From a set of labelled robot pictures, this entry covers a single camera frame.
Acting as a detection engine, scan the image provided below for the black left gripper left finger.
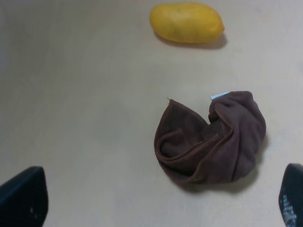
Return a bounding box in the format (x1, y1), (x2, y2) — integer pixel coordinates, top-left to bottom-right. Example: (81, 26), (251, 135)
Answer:
(0, 166), (48, 227)

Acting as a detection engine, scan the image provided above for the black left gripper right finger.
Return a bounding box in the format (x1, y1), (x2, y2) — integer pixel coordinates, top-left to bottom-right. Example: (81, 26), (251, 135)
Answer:
(278, 163), (303, 227)

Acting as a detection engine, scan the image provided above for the brown crumpled cloth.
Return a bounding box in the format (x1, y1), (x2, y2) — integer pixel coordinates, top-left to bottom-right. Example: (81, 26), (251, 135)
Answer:
(154, 91), (266, 185)

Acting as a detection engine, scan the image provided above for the yellow mango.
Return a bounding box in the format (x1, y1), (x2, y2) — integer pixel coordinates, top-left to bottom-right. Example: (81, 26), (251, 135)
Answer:
(149, 2), (225, 44)

